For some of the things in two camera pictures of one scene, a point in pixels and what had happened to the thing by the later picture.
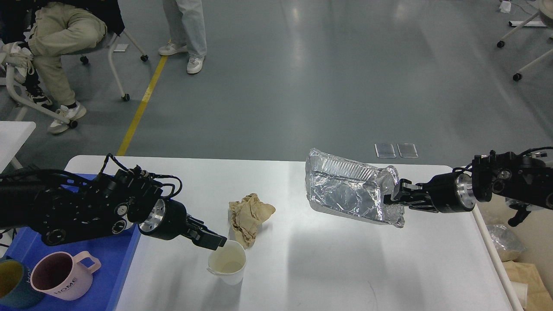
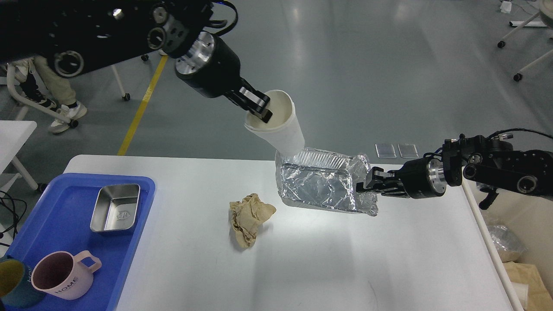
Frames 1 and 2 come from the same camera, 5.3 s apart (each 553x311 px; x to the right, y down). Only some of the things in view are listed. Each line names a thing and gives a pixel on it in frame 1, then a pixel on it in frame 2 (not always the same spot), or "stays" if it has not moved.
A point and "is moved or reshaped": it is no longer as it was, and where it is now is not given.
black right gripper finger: [414, 201] -> [378, 187]
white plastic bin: [535, 228] stays
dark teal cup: [15, 287] stays
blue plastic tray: [116, 252] stays
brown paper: [246, 217] stays
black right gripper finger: [405, 187] -> [377, 173]
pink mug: [60, 274] stays
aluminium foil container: [353, 188] is moved or reshaped
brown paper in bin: [539, 297] stays
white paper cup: [228, 263] -> [283, 132]
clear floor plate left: [385, 150] stays
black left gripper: [166, 220] -> [211, 69]
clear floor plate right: [407, 150] stays
